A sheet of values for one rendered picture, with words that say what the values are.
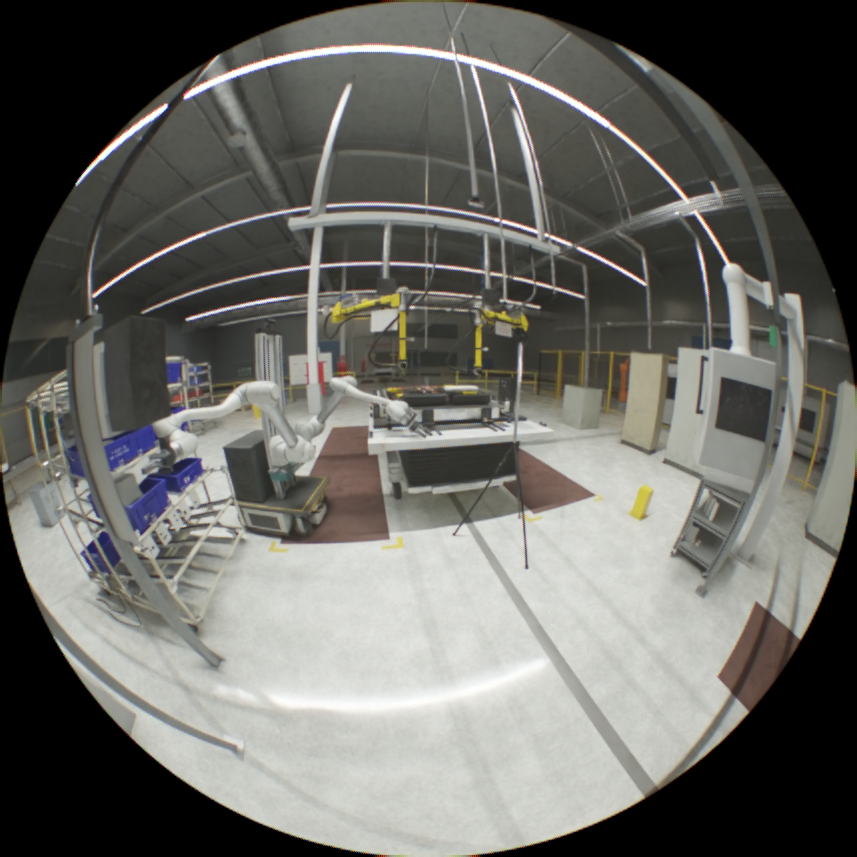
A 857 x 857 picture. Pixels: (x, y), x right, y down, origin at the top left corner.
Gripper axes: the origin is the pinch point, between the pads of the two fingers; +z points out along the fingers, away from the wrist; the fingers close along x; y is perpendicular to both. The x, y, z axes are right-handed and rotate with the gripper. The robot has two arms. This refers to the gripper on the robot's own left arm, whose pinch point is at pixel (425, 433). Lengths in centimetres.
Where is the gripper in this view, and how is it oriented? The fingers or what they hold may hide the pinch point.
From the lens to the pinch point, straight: 204.2
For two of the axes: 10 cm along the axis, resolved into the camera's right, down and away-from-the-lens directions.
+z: 8.1, 5.9, 0.3
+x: -1.5, 2.6, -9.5
